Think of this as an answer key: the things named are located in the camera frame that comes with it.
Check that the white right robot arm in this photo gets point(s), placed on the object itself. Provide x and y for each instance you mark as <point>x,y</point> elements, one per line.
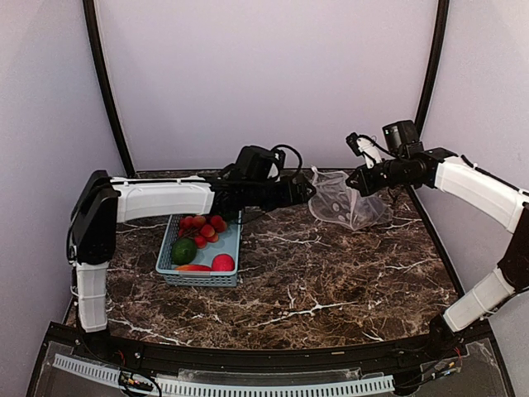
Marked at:
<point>503,209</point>

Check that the black motor box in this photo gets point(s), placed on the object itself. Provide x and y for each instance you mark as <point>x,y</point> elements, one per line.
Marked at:
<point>254,163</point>
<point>402,139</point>

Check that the red lychee bunch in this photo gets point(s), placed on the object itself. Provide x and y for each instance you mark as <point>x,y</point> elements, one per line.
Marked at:
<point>202,229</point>

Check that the black enclosure frame post right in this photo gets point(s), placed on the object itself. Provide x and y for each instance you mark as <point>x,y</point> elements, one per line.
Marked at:
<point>434,59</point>

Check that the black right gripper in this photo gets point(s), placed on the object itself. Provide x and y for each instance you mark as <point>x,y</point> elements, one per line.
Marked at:
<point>367,187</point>

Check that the white slotted cable duct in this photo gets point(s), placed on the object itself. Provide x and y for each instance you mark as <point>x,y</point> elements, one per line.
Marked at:
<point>211,383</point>

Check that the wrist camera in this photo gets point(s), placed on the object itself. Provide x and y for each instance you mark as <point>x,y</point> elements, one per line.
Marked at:
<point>278,160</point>
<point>364,147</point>

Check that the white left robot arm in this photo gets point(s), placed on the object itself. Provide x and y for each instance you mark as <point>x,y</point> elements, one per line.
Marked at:
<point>107,201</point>

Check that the orange red chili pepper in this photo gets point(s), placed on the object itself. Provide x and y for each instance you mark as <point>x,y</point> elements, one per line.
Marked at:
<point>193,268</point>

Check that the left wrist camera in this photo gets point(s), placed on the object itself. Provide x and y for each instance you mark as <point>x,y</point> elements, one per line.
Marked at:
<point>278,160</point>

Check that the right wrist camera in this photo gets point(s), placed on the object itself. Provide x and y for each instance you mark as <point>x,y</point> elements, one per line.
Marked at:
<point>364,147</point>

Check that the clear zip top bag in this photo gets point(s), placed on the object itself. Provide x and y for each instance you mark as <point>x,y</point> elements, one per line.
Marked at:
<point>337,203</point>

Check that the black enclosure frame post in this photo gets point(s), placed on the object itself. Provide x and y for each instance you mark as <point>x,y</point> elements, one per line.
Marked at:
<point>95,42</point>
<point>434,59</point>

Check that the blue perforated plastic basket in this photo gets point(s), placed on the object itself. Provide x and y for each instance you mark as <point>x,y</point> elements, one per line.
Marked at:
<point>230,243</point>

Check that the black motor box right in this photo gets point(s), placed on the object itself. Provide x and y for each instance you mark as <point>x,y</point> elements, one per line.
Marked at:
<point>402,139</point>

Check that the black enclosure frame post left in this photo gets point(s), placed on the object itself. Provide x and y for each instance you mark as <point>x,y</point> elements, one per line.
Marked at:
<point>95,42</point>

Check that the red apple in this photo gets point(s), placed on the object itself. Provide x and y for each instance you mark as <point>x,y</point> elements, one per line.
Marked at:
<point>223,263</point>

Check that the black motor box left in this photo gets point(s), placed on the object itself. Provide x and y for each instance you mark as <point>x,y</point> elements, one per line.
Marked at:
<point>254,163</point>

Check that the black front rail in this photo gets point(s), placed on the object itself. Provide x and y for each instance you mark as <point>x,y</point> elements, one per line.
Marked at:
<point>403,357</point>

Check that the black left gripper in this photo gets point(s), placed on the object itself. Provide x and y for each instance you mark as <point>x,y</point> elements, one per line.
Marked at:
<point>290,197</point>

